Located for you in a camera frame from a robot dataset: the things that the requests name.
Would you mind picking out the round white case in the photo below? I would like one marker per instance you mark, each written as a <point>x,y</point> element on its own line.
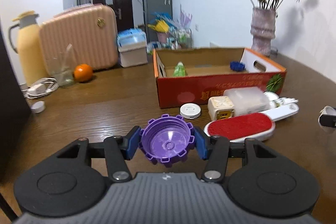
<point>190,111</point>

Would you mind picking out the purple plastic cap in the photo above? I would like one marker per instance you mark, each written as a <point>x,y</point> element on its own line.
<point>167,140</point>

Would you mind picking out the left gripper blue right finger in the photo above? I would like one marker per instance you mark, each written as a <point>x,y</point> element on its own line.
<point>215,151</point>

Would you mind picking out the black paper bag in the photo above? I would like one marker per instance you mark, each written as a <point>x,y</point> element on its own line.
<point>14,110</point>

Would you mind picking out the red white lint brush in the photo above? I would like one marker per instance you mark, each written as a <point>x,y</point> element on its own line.
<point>259,126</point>

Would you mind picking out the green spray bottle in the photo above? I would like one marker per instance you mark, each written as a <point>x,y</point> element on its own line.
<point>179,70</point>

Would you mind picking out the orange fruit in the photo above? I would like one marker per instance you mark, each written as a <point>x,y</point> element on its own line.
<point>83,73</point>

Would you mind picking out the pink ribbed suitcase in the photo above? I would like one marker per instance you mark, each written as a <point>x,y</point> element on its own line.
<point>91,30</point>

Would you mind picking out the white charger with cable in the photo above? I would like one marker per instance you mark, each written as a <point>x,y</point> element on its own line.
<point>42,88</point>

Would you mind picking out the yellow watering can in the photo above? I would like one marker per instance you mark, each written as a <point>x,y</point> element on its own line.
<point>159,26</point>

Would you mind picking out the clear drinking glass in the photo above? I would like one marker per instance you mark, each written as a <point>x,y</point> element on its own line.
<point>61,67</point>

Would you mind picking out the translucent white plastic box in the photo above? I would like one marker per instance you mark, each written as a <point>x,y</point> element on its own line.
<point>247,100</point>

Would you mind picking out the pink ribbed vase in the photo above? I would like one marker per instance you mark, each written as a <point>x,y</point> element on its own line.
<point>263,27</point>

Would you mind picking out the small white lid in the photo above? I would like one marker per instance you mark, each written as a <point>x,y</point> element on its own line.
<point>38,107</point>

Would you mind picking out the white nasal spray bottle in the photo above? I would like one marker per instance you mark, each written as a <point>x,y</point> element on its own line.
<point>281,102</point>

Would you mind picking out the white blue storage container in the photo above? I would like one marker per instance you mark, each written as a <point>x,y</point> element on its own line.
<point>132,47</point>

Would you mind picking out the small cream square box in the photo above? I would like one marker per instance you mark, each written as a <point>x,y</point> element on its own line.
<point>220,107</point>

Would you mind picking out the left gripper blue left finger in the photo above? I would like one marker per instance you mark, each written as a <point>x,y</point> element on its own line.
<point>119,149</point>

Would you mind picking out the blue plastic cap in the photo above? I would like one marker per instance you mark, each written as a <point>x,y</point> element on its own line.
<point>237,66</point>

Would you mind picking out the yellow thermos jug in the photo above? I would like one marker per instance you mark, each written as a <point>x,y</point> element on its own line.
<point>29,47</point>

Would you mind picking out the red cardboard box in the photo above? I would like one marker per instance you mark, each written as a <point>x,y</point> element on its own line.
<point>209,74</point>

